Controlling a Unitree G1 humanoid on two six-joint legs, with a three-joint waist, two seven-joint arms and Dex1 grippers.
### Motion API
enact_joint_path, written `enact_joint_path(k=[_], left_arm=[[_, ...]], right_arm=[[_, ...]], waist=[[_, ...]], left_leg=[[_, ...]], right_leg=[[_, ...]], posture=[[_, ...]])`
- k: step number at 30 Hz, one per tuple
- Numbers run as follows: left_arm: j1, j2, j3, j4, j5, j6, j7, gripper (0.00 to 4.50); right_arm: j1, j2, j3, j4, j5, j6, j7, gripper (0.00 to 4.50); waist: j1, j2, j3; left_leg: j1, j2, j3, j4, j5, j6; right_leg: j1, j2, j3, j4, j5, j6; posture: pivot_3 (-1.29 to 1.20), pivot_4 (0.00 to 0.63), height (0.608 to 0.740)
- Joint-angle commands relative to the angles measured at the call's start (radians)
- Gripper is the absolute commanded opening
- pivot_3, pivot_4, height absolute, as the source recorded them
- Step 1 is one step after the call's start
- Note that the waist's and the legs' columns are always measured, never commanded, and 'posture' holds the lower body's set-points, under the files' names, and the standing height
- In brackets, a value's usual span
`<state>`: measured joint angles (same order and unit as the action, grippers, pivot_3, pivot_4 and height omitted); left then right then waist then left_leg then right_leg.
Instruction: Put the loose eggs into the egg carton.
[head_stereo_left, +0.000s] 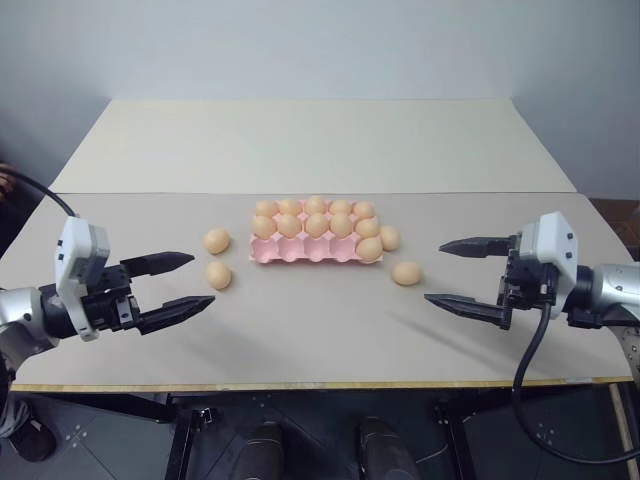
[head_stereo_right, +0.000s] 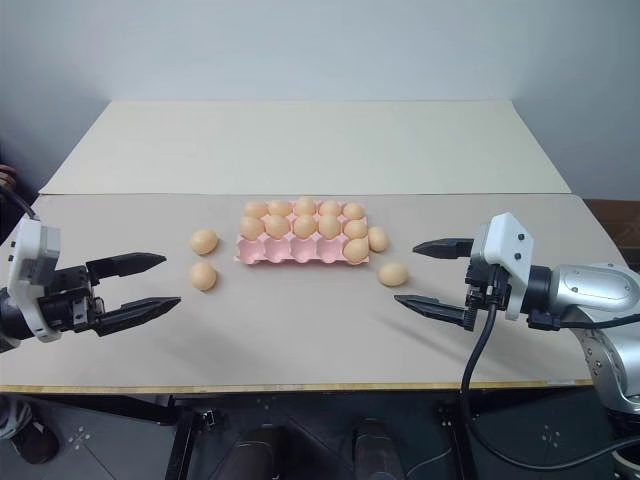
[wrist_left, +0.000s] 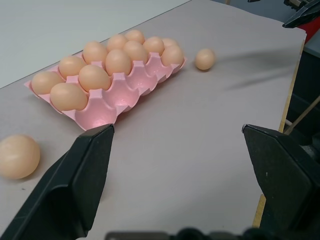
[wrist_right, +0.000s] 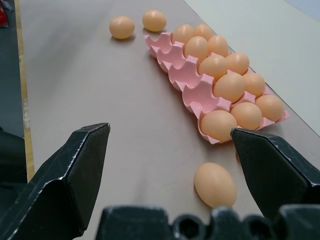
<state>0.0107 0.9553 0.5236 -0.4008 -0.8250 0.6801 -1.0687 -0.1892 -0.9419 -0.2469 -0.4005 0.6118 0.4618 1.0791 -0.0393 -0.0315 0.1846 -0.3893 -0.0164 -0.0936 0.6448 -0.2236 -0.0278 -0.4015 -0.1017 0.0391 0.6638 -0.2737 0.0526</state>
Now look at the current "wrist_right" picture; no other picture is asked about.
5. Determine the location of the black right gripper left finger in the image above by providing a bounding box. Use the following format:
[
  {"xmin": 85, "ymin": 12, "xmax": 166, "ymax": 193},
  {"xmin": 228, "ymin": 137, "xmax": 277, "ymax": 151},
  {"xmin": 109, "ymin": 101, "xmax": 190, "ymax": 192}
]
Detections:
[{"xmin": 0, "ymin": 122, "xmax": 111, "ymax": 240}]

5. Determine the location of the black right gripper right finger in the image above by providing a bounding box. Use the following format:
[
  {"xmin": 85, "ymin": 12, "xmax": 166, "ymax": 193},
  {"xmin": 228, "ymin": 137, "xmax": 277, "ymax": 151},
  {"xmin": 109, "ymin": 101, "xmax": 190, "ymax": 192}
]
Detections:
[{"xmin": 230, "ymin": 127, "xmax": 320, "ymax": 219}]

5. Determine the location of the pink egg tray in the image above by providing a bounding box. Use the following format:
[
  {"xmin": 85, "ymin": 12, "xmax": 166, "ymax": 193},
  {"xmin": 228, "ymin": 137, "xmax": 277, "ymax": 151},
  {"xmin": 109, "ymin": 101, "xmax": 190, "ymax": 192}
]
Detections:
[{"xmin": 143, "ymin": 31, "xmax": 291, "ymax": 145}]

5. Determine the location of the brown egg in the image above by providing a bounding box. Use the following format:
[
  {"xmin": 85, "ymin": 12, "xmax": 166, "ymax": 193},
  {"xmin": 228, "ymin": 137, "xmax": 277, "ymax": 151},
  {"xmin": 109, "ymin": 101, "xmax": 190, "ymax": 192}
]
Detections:
[
  {"xmin": 200, "ymin": 110, "xmax": 238, "ymax": 141},
  {"xmin": 193, "ymin": 162, "xmax": 238, "ymax": 208},
  {"xmin": 192, "ymin": 24, "xmax": 214, "ymax": 42},
  {"xmin": 242, "ymin": 72, "xmax": 266, "ymax": 98},
  {"xmin": 109, "ymin": 15, "xmax": 136, "ymax": 40},
  {"xmin": 255, "ymin": 94, "xmax": 285, "ymax": 122},
  {"xmin": 225, "ymin": 52, "xmax": 250, "ymax": 76},
  {"xmin": 198, "ymin": 54, "xmax": 229, "ymax": 82},
  {"xmin": 142, "ymin": 9, "xmax": 168, "ymax": 33},
  {"xmin": 184, "ymin": 36, "xmax": 210, "ymax": 63},
  {"xmin": 229, "ymin": 101, "xmax": 263, "ymax": 131},
  {"xmin": 171, "ymin": 24, "xmax": 194, "ymax": 45},
  {"xmin": 213, "ymin": 72, "xmax": 247, "ymax": 104},
  {"xmin": 207, "ymin": 35, "xmax": 229, "ymax": 58}
]

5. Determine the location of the red object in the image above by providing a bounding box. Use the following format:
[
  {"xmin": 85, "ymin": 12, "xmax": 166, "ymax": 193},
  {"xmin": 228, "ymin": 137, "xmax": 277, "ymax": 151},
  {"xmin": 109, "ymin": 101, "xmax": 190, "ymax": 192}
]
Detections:
[{"xmin": 0, "ymin": 0, "xmax": 11, "ymax": 28}]

